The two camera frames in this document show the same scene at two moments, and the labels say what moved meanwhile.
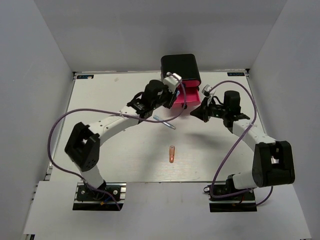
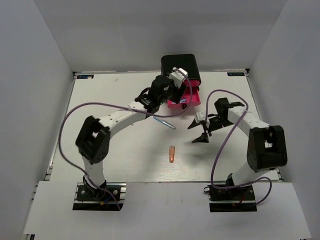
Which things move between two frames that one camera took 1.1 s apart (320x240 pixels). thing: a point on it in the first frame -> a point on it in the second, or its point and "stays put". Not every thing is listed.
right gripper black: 203,111 -> 203,138
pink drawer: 192,95 stays put
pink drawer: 189,83 stays put
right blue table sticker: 235,74 stays put
